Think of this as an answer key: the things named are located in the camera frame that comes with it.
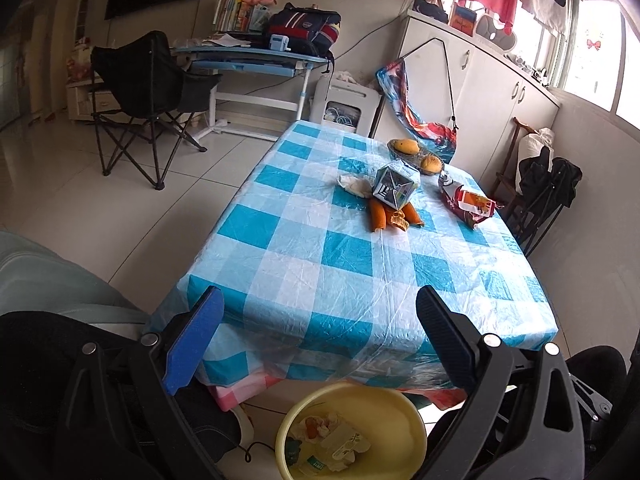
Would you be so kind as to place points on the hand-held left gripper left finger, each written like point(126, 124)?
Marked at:
point(192, 340)

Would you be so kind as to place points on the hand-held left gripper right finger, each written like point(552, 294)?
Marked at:
point(447, 345)

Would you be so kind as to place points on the yellow plastic bucket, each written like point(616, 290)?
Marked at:
point(390, 410)

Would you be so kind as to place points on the orange fruit peel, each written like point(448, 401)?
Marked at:
point(399, 219)

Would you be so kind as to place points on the red snack packet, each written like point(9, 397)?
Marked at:
point(470, 205)

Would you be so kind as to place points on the orange carrots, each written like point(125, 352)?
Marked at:
point(378, 216)

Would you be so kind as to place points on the clear plastic bottle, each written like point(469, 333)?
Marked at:
point(340, 446)

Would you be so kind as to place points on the white tissue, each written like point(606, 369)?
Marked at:
point(320, 425)

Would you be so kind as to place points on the printed drink carton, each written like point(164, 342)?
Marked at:
point(395, 185)

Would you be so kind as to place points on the small white paper scrap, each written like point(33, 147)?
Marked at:
point(355, 185)

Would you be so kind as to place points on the pink checkered tablecloth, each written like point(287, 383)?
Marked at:
point(235, 392)

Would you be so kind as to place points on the blue checkered plastic tablecloth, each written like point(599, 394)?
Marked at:
point(325, 270)

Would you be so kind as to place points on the grey sofa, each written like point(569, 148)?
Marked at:
point(50, 280)

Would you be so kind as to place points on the wooden folding chair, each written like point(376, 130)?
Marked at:
point(507, 175)

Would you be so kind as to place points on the yellow mango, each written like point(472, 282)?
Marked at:
point(406, 147)
point(431, 163)

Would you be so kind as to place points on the folded black chair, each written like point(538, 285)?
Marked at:
point(550, 185)

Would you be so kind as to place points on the colourful hanging bag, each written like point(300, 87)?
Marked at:
point(425, 127)

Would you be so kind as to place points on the white sack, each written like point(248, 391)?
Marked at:
point(537, 142)

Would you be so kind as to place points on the white television cabinet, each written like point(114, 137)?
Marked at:
point(85, 102)

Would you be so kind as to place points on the white small appliance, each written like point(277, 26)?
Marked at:
point(345, 95)

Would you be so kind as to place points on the black folding camp chair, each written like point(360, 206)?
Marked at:
point(135, 75)

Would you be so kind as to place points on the white crumpled cloth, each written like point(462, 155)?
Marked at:
point(346, 78)

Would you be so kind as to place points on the blue study desk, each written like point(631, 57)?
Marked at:
point(250, 57)

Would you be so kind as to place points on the small white trinkets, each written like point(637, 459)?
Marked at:
point(527, 67)

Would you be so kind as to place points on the plush toys pile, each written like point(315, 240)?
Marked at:
point(80, 60)

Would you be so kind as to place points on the loose white papers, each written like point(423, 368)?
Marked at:
point(232, 40)

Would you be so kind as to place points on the window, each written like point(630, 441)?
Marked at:
point(595, 75)

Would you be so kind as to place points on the blue pencil sharpener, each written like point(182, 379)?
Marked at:
point(278, 43)

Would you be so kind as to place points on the orange picture box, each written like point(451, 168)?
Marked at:
point(461, 19)

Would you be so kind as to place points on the navy and red backpack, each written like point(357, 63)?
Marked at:
point(300, 27)

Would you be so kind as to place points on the row of books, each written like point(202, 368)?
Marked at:
point(229, 10)

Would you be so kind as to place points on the red butterfly window sticker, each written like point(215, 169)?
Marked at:
point(594, 44)

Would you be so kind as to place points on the black bag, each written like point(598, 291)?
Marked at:
point(430, 10)

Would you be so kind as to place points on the white hanging garment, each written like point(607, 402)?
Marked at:
point(545, 12)

